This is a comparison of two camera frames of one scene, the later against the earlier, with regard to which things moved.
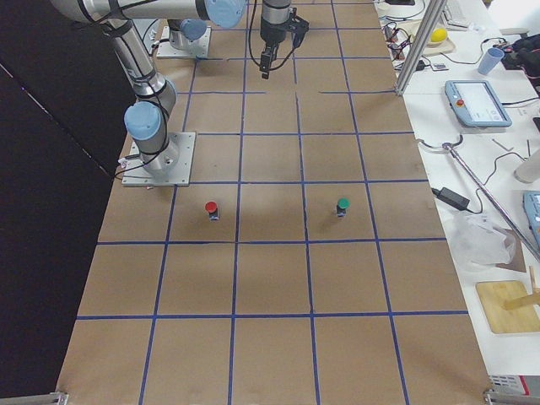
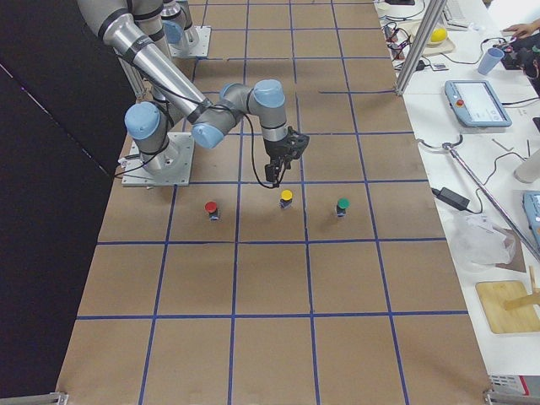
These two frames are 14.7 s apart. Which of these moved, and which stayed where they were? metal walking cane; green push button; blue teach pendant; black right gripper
Moved: black right gripper
Stayed: blue teach pendant; metal walking cane; green push button
